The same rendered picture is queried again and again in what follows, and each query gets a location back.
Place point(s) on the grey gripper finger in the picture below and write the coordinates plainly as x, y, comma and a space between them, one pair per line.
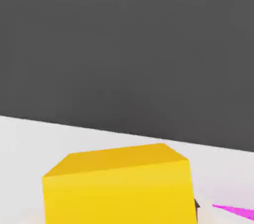
197, 208

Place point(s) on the small yellow cube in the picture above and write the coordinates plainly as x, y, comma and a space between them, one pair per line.
119, 194

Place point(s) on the large magenta box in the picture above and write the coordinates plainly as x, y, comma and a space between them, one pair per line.
241, 211

